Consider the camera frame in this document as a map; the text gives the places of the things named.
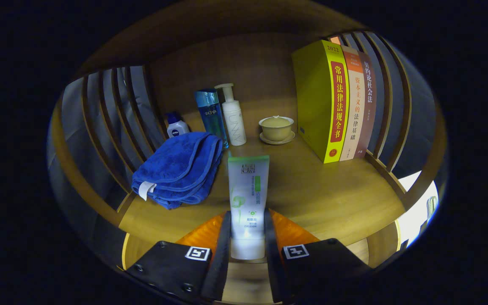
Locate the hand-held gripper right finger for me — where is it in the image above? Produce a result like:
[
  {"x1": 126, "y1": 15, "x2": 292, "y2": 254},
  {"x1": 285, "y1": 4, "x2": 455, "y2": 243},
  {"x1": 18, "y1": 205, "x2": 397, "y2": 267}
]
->
[{"x1": 264, "y1": 208, "x2": 371, "y2": 303}]

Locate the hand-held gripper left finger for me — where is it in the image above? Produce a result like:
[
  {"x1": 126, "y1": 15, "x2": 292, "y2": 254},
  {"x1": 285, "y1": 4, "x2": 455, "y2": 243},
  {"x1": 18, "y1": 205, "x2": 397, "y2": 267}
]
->
[{"x1": 125, "y1": 211, "x2": 232, "y2": 303}]

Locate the white and green tube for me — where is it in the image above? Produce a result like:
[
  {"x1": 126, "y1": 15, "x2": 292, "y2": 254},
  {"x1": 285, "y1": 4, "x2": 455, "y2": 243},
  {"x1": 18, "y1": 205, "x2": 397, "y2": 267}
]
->
[{"x1": 227, "y1": 155, "x2": 270, "y2": 260}]

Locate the wooden countertop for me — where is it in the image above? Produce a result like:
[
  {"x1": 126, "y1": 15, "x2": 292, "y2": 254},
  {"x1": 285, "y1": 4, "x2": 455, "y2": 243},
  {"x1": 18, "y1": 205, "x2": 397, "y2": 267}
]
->
[{"x1": 119, "y1": 100, "x2": 406, "y2": 246}]

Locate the wooden cabinet with slatted sides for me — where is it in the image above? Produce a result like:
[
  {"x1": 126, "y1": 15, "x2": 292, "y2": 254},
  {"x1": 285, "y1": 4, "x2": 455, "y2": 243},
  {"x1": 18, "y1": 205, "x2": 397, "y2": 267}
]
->
[{"x1": 49, "y1": 0, "x2": 449, "y2": 272}]

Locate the folded blue towel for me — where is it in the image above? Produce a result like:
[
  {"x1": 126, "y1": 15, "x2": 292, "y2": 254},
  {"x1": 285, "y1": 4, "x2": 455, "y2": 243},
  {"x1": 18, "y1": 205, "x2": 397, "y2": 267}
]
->
[{"x1": 132, "y1": 132, "x2": 224, "y2": 210}]

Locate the beige lidded tea bowl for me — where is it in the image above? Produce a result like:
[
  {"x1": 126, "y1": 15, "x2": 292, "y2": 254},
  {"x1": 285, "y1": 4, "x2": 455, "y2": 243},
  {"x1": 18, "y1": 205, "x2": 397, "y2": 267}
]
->
[{"x1": 259, "y1": 115, "x2": 296, "y2": 146}]

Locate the white pump bottle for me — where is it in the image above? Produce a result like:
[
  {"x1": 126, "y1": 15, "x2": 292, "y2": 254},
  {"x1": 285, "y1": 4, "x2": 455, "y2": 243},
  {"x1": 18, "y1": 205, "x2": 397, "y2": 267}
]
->
[{"x1": 215, "y1": 83, "x2": 247, "y2": 147}]

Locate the small white blue-capped bottle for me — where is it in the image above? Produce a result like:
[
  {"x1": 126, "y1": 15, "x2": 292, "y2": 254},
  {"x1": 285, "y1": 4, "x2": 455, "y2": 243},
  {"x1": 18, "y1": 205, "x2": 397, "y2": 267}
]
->
[{"x1": 165, "y1": 111, "x2": 190, "y2": 139}]

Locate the tall blue box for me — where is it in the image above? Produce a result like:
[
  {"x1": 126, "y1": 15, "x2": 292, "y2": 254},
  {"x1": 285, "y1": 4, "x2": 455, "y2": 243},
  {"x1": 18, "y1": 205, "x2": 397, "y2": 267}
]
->
[{"x1": 194, "y1": 89, "x2": 229, "y2": 149}]

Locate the thick yellow book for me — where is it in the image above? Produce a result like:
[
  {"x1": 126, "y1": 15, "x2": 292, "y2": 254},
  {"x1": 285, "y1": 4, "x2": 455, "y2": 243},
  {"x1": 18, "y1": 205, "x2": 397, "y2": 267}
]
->
[{"x1": 291, "y1": 39, "x2": 350, "y2": 164}]

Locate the orange and white book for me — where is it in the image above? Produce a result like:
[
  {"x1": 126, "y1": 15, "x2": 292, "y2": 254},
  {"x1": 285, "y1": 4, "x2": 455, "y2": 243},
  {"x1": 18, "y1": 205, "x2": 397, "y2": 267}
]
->
[{"x1": 339, "y1": 45, "x2": 365, "y2": 162}]

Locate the brown book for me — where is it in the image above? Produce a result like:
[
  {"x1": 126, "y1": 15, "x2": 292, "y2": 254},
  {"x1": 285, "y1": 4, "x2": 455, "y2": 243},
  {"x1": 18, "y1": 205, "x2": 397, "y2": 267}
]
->
[{"x1": 354, "y1": 51, "x2": 378, "y2": 159}]

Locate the black backdrop cloth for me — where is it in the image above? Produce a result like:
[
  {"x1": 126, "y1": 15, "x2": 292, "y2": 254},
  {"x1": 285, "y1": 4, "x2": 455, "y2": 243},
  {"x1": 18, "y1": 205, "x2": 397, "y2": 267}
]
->
[{"x1": 48, "y1": 32, "x2": 437, "y2": 221}]

